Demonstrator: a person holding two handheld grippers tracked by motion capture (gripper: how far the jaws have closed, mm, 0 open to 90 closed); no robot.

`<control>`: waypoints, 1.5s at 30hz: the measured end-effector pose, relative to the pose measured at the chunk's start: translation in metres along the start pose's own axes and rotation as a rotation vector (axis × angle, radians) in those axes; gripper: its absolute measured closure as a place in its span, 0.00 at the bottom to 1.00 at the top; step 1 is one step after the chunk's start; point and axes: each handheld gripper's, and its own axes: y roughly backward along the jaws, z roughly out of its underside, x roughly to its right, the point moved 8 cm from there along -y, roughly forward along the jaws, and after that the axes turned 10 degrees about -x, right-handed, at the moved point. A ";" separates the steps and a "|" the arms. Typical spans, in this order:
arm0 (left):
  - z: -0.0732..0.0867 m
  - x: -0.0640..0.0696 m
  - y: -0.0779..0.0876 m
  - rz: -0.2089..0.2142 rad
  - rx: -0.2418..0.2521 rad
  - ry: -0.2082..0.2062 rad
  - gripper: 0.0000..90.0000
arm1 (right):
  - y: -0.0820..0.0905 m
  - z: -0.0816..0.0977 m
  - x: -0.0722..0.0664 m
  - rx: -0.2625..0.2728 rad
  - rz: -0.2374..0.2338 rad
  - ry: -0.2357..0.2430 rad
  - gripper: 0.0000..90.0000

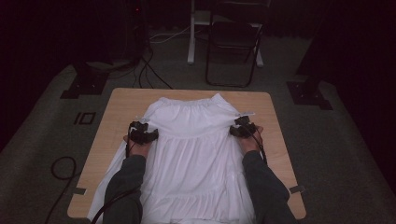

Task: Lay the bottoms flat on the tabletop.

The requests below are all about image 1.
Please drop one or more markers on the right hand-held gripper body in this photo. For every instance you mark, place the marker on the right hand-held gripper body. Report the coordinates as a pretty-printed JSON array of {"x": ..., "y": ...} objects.
[{"x": 247, "y": 126}]

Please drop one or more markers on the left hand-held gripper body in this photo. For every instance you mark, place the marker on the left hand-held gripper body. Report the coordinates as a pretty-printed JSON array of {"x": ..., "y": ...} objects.
[{"x": 138, "y": 130}]

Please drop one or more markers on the white skirt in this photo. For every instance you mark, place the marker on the white skirt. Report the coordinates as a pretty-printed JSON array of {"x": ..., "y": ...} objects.
[{"x": 196, "y": 161}]

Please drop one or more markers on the black stand base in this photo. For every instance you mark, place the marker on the black stand base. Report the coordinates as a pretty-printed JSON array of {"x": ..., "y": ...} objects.
[
  {"x": 308, "y": 95},
  {"x": 85, "y": 84}
]

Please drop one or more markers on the grey tape strip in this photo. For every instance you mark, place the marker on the grey tape strip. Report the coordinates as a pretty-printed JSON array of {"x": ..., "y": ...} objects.
[{"x": 297, "y": 188}]

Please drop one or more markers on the black folding chair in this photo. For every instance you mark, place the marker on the black folding chair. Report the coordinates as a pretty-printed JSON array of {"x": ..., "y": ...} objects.
[{"x": 233, "y": 37}]

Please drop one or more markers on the white metal stand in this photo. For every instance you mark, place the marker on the white metal stand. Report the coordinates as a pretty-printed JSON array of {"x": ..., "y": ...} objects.
[{"x": 191, "y": 46}]

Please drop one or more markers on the dark equipment tower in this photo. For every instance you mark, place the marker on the dark equipment tower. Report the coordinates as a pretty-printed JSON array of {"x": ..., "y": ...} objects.
[{"x": 137, "y": 28}]

